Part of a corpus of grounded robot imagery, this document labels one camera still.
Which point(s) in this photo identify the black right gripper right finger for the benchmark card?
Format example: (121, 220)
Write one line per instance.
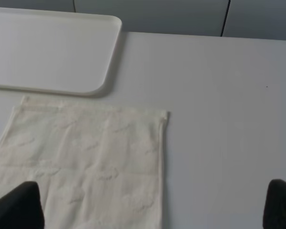
(274, 216)

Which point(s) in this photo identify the white plastic tray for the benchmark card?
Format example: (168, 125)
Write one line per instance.
(56, 52)

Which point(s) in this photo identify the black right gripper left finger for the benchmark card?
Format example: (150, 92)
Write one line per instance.
(21, 208)

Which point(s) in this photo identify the cream white towel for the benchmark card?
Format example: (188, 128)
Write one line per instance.
(97, 166)

